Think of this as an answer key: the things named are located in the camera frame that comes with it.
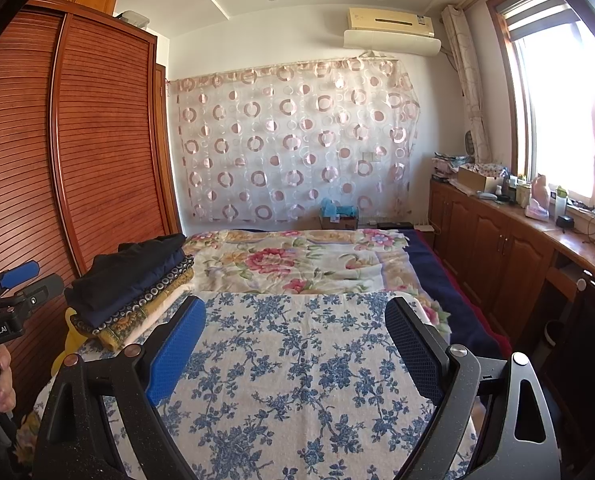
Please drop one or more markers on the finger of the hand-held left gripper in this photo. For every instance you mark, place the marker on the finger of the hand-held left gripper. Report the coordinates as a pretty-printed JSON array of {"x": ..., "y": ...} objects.
[
  {"x": 19, "y": 275},
  {"x": 47, "y": 287}
]

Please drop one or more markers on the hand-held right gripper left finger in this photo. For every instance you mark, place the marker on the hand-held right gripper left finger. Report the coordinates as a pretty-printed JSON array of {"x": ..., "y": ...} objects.
[{"x": 177, "y": 345}]

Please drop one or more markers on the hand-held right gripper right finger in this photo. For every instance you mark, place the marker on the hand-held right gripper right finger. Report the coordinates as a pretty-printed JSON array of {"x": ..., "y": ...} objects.
[{"x": 412, "y": 347}]

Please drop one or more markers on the black printed T-shirt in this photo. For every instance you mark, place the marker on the black printed T-shirt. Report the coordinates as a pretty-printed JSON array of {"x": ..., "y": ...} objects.
[{"x": 127, "y": 270}]

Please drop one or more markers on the person's left hand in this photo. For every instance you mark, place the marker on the person's left hand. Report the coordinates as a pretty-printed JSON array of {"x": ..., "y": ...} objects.
[{"x": 4, "y": 380}]

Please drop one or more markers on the folded gold cloth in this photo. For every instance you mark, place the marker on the folded gold cloth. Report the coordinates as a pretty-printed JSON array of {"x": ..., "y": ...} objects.
[{"x": 152, "y": 322}]

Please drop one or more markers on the folded circle-patterned cloth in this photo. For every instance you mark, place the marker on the folded circle-patterned cloth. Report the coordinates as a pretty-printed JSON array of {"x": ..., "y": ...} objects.
[{"x": 147, "y": 310}]

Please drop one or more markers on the yellow cloth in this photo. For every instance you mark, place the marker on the yellow cloth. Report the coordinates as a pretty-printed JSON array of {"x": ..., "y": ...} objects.
[{"x": 72, "y": 345}]

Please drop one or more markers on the folded navy cloth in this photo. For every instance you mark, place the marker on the folded navy cloth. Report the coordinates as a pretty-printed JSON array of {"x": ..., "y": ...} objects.
[{"x": 127, "y": 305}]

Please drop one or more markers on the navy blanket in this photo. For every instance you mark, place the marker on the navy blanket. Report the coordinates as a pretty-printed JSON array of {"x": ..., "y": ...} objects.
[{"x": 452, "y": 285}]

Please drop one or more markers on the red bed cover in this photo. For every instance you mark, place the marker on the red bed cover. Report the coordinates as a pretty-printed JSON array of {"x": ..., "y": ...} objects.
[{"x": 500, "y": 344}]

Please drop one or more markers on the wooden slatted wardrobe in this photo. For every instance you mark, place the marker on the wooden slatted wardrobe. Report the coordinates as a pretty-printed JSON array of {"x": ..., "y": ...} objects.
[{"x": 77, "y": 160}]

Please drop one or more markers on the white trash bin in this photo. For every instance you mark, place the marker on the white trash bin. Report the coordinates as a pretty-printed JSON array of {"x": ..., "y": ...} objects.
[{"x": 551, "y": 332}]

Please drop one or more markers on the small brown box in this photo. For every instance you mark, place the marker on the small brown box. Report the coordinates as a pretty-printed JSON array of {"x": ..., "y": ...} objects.
[{"x": 337, "y": 224}]

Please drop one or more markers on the blue plastic bag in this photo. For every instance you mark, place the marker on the blue plastic bag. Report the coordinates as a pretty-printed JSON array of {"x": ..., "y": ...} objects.
[{"x": 338, "y": 209}]

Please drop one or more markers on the dark chair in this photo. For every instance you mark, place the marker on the dark chair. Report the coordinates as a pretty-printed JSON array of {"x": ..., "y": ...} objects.
[{"x": 592, "y": 360}]

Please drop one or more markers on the open cardboard box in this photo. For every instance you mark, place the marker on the open cardboard box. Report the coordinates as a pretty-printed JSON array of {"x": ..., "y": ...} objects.
[{"x": 477, "y": 177}]

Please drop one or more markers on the pink figurine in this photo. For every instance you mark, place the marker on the pink figurine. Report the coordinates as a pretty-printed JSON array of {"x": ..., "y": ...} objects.
[{"x": 538, "y": 197}]

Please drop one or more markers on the black adapter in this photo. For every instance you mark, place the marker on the black adapter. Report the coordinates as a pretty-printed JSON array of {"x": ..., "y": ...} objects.
[{"x": 565, "y": 222}]

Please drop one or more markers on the green-lid bottle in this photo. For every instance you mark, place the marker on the green-lid bottle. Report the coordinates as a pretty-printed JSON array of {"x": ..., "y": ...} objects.
[{"x": 561, "y": 202}]

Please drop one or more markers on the small fan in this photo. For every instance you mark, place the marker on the small fan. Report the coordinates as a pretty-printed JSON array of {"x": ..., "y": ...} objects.
[{"x": 471, "y": 144}]

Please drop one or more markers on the sheer circle-patterned curtain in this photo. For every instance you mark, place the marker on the sheer circle-patterned curtain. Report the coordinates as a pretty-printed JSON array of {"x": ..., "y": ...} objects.
[{"x": 297, "y": 145}]

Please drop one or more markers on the floral window curtain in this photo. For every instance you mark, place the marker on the floral window curtain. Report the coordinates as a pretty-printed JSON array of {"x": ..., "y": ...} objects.
[{"x": 470, "y": 85}]

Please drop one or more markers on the wooden framed window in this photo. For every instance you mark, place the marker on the wooden framed window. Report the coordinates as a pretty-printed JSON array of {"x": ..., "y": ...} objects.
[{"x": 562, "y": 110}]

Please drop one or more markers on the cream air conditioner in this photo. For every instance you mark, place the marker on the cream air conditioner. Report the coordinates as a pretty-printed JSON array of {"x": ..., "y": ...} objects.
[{"x": 390, "y": 30}]

